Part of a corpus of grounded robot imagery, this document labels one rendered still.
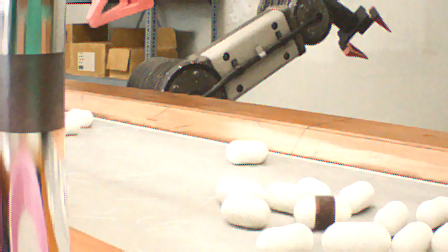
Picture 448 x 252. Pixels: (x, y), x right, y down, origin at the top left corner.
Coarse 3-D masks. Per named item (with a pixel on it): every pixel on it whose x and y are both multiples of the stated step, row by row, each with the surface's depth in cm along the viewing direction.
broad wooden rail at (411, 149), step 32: (96, 96) 83; (128, 96) 81; (160, 96) 81; (192, 96) 82; (160, 128) 71; (192, 128) 69; (224, 128) 66; (256, 128) 64; (288, 128) 62; (320, 128) 60; (352, 128) 60; (384, 128) 61; (416, 128) 61; (320, 160) 57; (352, 160) 55; (384, 160) 54; (416, 160) 52
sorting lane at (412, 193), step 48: (96, 144) 63; (144, 144) 64; (192, 144) 64; (96, 192) 46; (144, 192) 46; (192, 192) 47; (336, 192) 47; (384, 192) 47; (432, 192) 47; (144, 240) 36; (192, 240) 36; (240, 240) 36
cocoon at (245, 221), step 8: (224, 200) 39; (232, 200) 39; (240, 200) 39; (248, 200) 38; (256, 200) 38; (224, 208) 39; (232, 208) 39; (240, 208) 38; (248, 208) 38; (256, 208) 38; (264, 208) 38; (224, 216) 39; (232, 216) 39; (240, 216) 38; (248, 216) 38; (256, 216) 38; (264, 216) 38; (240, 224) 39; (248, 224) 38; (256, 224) 38; (264, 224) 38
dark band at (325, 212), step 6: (318, 198) 38; (324, 198) 38; (330, 198) 38; (318, 204) 38; (324, 204) 38; (330, 204) 38; (318, 210) 38; (324, 210) 38; (330, 210) 38; (318, 216) 38; (324, 216) 38; (330, 216) 38; (318, 222) 38; (324, 222) 38; (330, 222) 38; (318, 228) 38; (324, 228) 38
